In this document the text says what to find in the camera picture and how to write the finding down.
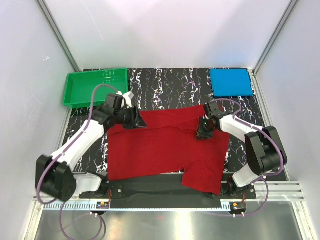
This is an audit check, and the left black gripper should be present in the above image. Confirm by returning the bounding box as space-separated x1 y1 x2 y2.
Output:
114 105 147 131

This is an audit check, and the red t shirt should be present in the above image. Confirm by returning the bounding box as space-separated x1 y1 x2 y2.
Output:
107 105 230 195

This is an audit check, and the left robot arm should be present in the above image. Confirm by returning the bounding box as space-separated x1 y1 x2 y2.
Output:
35 91 147 203

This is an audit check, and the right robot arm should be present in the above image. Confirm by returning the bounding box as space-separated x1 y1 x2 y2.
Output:
195 100 288 199

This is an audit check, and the folded blue t shirt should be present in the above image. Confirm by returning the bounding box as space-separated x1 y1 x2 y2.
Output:
209 68 253 97

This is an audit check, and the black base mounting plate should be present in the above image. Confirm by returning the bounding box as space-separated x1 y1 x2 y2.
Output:
79 173 257 211

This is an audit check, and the green plastic tray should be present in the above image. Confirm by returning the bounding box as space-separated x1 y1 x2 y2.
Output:
62 68 128 109

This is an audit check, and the right small connector board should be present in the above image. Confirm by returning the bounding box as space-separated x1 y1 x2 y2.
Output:
230 202 247 213

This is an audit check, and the small connector board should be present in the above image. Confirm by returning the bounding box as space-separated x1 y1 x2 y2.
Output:
230 202 247 213
96 201 110 210

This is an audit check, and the left small connector board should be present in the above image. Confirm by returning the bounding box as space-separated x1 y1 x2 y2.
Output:
96 201 110 210

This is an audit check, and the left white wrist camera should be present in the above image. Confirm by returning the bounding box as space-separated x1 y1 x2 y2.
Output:
116 91 134 109

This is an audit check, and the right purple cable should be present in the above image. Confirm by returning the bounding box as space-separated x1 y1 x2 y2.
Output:
212 98 286 216

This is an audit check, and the purple cable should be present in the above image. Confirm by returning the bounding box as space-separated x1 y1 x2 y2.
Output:
212 98 286 216
36 84 108 240

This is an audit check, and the left aluminium corner post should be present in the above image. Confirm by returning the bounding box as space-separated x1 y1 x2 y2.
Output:
35 0 82 72

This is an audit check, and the aluminium corner post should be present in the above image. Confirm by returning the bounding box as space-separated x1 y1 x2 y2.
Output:
252 0 300 75
35 0 82 72

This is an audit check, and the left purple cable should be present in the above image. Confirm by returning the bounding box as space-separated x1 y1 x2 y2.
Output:
36 84 108 240

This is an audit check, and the right aluminium corner post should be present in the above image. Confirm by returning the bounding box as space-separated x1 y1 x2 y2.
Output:
252 0 300 75

